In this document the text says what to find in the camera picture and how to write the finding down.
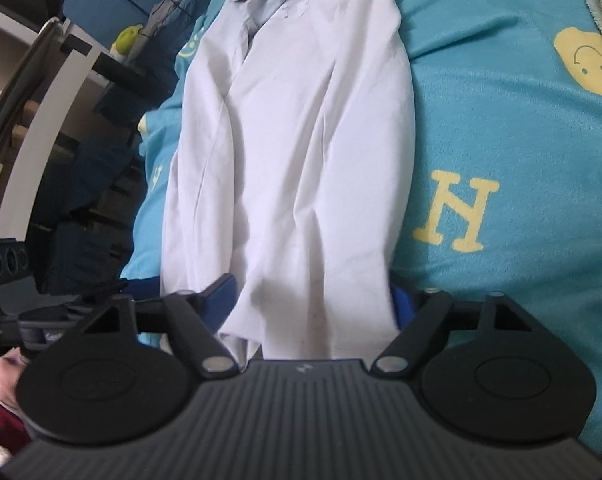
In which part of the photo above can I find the white t-shirt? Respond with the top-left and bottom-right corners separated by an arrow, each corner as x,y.
161,0 -> 415,361

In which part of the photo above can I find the person's left hand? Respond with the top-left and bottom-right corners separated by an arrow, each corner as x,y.
0,348 -> 28,416

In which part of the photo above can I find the teal patterned bed sheet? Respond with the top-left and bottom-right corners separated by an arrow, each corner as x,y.
123,0 -> 602,455

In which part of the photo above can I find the yellow green plush toy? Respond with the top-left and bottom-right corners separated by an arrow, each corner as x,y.
110,24 -> 144,62

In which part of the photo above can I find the grey cloth on cushion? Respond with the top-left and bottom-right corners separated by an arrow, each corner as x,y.
130,0 -> 206,60

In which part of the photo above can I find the white bed frame rail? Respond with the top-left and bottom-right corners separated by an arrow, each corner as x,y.
0,18 -> 109,240

